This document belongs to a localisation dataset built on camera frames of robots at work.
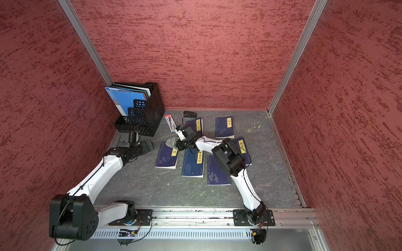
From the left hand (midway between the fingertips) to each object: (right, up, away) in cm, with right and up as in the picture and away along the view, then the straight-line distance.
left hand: (146, 150), depth 86 cm
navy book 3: (+47, +12, +24) cm, 54 cm away
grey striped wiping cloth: (+11, +3, +12) cm, 17 cm away
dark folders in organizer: (-2, +35, +4) cm, 35 cm away
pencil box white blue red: (+8, +16, +27) cm, 32 cm away
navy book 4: (+26, -10, +4) cm, 28 cm away
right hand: (+16, 0, +14) cm, 21 cm away
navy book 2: (+27, +14, +23) cm, 39 cm away
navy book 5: (+40, -14, +1) cm, 43 cm away
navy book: (+10, -6, +8) cm, 14 cm away
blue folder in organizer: (-14, +30, +4) cm, 34 cm away
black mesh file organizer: (-2, +19, +4) cm, 20 cm away
